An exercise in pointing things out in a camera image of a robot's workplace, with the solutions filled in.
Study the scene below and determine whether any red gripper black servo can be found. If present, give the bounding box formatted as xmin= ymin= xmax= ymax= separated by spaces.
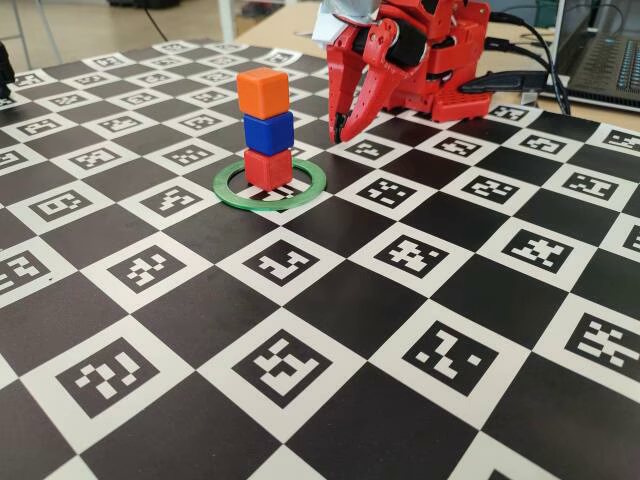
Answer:
xmin=325 ymin=0 xmax=449 ymax=144

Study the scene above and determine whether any orange cube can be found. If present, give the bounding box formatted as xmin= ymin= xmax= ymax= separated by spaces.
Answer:
xmin=236 ymin=66 xmax=291 ymax=121

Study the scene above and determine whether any blue cube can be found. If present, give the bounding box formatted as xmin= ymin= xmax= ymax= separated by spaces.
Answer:
xmin=242 ymin=110 xmax=295 ymax=156

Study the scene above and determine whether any red cube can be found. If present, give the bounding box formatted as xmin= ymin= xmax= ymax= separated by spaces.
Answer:
xmin=243 ymin=148 xmax=293 ymax=192

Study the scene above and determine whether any dark laptop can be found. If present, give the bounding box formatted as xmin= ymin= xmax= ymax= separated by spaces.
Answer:
xmin=552 ymin=0 xmax=640 ymax=114

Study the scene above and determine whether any black stand foot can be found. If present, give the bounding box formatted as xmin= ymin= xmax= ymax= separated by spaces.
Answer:
xmin=0 ymin=42 xmax=16 ymax=101

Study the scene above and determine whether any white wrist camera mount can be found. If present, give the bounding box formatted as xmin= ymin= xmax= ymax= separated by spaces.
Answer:
xmin=310 ymin=0 xmax=384 ymax=47

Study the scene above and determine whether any black plug with cable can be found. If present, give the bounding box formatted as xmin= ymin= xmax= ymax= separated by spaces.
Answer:
xmin=459 ymin=69 xmax=549 ymax=96

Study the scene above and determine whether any black usb cable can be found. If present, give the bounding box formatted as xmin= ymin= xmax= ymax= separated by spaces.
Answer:
xmin=488 ymin=11 xmax=560 ymax=101
xmin=484 ymin=37 xmax=572 ymax=116

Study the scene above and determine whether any green flat ring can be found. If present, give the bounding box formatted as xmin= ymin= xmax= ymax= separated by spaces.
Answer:
xmin=212 ymin=155 xmax=328 ymax=212

